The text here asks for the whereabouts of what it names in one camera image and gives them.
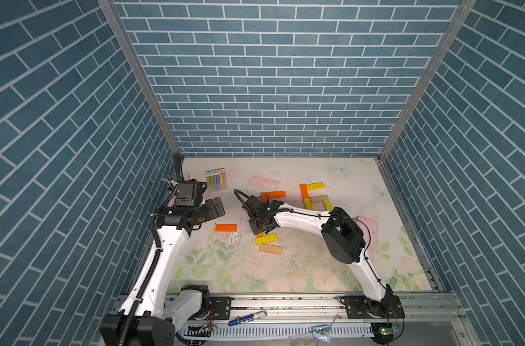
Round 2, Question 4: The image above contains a yellow block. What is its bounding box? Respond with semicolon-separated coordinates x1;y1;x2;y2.
306;183;325;191
323;200;333;211
255;234;278;246
303;198;313;210

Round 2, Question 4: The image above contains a natural wood block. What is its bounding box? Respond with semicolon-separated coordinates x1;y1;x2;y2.
260;244;283;255
310;195;329;203

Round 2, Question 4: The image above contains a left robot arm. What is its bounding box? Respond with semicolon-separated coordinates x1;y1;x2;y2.
100;152;225;345

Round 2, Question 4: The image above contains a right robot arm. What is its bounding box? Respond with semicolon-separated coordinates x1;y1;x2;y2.
234;189;405;319

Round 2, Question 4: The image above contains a highlighter marker pack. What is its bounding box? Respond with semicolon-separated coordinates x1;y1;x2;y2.
206;168;227;193

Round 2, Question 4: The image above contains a pink pen holder cup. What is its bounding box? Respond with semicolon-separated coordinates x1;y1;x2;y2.
162;175;178;193

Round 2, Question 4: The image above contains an orange block top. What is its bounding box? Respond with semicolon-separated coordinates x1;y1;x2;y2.
300;184;310;200

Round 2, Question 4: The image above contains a blue screwdriver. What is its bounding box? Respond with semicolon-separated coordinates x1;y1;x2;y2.
228;310;267;327

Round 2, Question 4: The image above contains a pink plastic tray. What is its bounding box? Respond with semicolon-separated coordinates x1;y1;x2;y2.
356;216;379;260

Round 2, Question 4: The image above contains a blue white tape dispenser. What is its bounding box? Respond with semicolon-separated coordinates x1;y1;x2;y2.
312;324;332;345

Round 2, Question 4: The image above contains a green led circuit board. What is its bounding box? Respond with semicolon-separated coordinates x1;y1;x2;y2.
371;323;396;345

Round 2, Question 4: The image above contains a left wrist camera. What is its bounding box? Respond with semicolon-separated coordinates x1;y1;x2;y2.
193;181;208;206

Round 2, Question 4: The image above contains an aluminium front rail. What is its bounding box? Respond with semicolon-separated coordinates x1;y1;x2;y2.
110;292;467;325

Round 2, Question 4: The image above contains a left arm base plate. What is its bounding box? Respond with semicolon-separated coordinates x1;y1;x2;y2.
207;296;232;321

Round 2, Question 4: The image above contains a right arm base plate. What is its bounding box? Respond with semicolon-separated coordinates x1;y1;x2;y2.
340;292;405;319

